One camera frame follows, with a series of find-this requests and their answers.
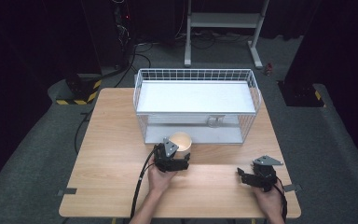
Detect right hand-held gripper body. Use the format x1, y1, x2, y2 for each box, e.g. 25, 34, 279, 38
250, 155, 284, 193

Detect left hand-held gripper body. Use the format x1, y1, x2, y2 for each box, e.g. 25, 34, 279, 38
153, 137, 182, 174

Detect cream mug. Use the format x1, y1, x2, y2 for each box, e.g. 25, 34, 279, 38
168, 131, 193, 161

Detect white wire shelf rack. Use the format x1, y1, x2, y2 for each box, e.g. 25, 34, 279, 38
132, 68, 262, 146

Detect person's left hand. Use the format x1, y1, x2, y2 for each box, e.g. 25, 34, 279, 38
146, 161, 179, 196

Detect person's right hand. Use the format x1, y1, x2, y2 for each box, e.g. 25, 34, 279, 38
250, 181, 286, 219

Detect grey tape strip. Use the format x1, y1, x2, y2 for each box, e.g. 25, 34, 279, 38
57, 188, 78, 197
282, 184, 302, 193

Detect black stand with striped base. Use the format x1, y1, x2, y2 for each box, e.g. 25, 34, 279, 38
55, 72, 103, 106
277, 79, 327, 108

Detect white metal stand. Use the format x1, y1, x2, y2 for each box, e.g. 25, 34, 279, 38
184, 0, 270, 70

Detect right hand-held gripper cable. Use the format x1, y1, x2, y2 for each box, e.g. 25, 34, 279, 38
274, 175, 289, 223

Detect hand-held gripper cable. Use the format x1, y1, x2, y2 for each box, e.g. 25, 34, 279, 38
130, 145, 158, 219
274, 175, 289, 223

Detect left hand-held gripper cable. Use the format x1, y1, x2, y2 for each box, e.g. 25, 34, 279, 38
130, 145, 158, 219

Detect thin black floor cable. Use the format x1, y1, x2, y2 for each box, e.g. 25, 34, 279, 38
74, 109, 93, 155

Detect cables under white stand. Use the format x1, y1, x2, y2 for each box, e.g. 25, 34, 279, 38
174, 28, 254, 50

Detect dark equipment rack with wires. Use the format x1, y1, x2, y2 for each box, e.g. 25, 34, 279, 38
111, 0, 138, 70

